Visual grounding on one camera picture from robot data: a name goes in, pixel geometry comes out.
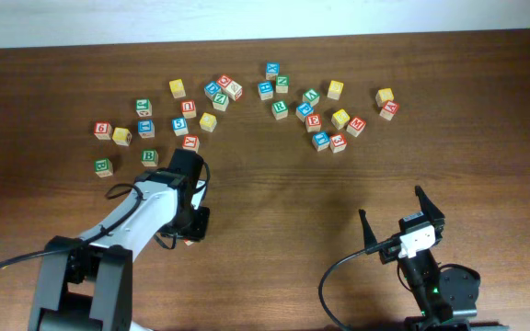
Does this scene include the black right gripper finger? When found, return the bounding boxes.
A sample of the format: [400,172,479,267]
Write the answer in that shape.
[415,186,445,225]
[358,209,377,254]

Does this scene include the green b block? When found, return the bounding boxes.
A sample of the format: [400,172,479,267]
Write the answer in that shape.
[94,158,113,177]
[141,149,158,167]

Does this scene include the black round arm base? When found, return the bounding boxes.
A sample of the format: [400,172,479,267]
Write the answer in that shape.
[439,264,481,318]

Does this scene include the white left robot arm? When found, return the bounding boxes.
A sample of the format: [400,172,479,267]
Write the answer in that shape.
[29,149,211,331]

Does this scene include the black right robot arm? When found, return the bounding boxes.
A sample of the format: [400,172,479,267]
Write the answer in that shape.
[359,186,471,330]

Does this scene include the red K block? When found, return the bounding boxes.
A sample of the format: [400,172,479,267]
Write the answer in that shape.
[182,134,201,154]

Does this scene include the blue 5 block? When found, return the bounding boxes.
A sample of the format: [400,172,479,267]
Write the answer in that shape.
[171,117,189,136]

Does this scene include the yellow block centre left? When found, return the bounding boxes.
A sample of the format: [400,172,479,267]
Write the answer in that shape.
[200,112,217,132]

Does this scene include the blue I block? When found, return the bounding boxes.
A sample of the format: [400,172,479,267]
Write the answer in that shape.
[137,120,156,139]

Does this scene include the red U block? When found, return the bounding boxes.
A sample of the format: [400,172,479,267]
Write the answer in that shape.
[181,100,197,119]

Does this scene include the yellow block far left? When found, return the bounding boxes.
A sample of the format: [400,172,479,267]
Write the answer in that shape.
[112,127,132,146]

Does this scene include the green J block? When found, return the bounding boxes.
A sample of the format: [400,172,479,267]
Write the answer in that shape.
[135,98,153,118]

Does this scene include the green Z block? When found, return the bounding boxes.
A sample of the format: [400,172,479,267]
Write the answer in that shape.
[213,93,229,111]

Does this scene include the yellow block upper left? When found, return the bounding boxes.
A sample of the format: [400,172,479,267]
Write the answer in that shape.
[168,79,186,98]

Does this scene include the blue D block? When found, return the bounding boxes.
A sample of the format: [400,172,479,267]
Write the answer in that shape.
[204,81,221,100]

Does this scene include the tilted red-edged block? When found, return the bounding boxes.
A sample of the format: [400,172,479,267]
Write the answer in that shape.
[224,81,243,101]

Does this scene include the red 6 block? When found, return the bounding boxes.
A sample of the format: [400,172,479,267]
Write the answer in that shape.
[94,121,113,140]

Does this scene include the red C block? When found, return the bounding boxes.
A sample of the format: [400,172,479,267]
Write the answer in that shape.
[216,74,232,89]

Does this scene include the green R block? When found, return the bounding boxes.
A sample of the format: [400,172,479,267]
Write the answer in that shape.
[271,100,288,120]

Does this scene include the red A block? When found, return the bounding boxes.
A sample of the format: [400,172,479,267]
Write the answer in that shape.
[380,100,399,120]

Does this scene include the blue H block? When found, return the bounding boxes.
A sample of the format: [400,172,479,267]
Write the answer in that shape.
[258,81,273,101]

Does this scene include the red 3 block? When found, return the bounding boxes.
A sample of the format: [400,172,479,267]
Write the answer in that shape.
[329,133,347,153]

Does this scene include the red M block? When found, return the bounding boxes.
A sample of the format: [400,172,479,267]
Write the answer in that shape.
[346,117,366,137]

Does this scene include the blue T block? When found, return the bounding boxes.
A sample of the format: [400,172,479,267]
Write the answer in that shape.
[312,131,329,152]

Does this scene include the yellow block far right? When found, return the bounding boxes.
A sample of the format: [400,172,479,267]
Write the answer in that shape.
[375,87,394,108]

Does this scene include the yellow block near M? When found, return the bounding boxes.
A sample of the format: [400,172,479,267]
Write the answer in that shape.
[331,108,351,130]

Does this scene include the blue P block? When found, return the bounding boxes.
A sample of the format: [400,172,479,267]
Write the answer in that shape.
[295,102,314,122]

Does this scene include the blue X block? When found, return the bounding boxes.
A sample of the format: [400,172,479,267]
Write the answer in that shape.
[265,63,280,80]

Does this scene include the red E block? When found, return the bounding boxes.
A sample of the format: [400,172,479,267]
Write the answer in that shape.
[305,113,321,132]

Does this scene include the green V block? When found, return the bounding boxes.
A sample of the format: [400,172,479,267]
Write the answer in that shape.
[302,88,320,107]

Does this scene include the yellow block upper right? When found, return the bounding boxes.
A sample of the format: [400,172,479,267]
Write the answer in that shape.
[327,80,344,100]

